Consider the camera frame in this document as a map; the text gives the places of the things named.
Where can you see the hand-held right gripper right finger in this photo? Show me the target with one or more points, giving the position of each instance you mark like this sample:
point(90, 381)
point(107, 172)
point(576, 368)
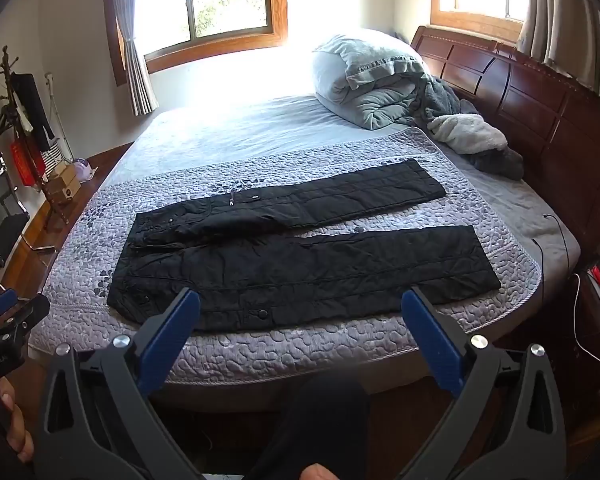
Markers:
point(430, 330)

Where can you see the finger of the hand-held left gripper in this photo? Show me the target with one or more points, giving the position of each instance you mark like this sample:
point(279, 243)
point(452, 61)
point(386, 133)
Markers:
point(0, 307)

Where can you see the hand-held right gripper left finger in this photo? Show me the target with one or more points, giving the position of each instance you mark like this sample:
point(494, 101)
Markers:
point(172, 325)

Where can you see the black quilted pants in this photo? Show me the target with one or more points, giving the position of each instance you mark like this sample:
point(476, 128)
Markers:
point(280, 270)

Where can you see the person's left hand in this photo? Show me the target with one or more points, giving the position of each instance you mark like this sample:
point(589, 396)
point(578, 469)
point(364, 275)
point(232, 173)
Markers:
point(16, 430)

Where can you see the purple-grey quilted bed cover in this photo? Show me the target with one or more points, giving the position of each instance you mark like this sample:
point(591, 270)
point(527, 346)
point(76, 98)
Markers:
point(280, 355)

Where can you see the red hanging bag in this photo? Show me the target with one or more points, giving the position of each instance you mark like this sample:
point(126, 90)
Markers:
point(25, 165)

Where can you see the person's leg in black trousers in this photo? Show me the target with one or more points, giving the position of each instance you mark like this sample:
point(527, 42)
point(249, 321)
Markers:
point(315, 420)

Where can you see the small white round object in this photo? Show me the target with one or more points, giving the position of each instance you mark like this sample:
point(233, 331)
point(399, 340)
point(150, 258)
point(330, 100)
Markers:
point(85, 170)

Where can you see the person's bare foot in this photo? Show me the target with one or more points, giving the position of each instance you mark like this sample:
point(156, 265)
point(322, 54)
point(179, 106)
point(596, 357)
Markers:
point(320, 472)

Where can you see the white fleece garment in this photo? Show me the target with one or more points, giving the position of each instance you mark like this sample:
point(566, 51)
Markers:
point(470, 132)

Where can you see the white metal rack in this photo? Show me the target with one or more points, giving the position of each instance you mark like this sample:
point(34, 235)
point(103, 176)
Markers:
point(60, 115)

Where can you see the black hanging garment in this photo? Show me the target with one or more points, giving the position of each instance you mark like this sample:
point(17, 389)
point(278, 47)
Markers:
point(32, 105)

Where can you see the bed with grey-blue sheet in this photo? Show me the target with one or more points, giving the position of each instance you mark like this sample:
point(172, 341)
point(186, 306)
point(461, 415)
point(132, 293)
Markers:
point(230, 125)

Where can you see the dark grey fleece blanket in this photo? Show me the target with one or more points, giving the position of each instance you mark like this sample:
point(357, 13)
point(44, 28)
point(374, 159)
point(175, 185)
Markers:
point(440, 100)

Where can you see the wooden coat rack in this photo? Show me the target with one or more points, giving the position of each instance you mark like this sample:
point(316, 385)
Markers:
point(6, 75)

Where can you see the beige curtain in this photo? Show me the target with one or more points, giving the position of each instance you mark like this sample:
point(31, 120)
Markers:
point(570, 15)
point(135, 70)

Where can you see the folded pale blue duvet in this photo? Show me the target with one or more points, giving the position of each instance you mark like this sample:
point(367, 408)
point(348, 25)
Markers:
point(360, 80)

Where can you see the dark wooden headboard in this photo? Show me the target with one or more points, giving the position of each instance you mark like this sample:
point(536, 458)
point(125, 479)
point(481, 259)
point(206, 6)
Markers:
point(530, 85)

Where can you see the large wooden framed window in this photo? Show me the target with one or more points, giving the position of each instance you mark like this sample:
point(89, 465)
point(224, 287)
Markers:
point(205, 0)

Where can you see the black chrome frame chair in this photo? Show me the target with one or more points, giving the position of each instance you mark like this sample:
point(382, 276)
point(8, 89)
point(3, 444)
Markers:
point(2, 225)

